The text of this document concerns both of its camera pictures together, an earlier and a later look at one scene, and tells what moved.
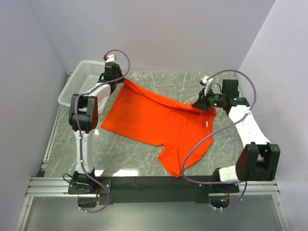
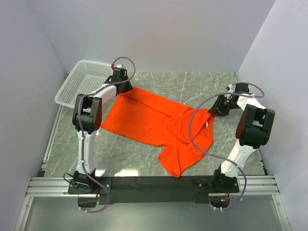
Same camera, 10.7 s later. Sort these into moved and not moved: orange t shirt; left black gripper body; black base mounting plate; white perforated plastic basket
Moved: left black gripper body; orange t shirt
Not moved: white perforated plastic basket; black base mounting plate
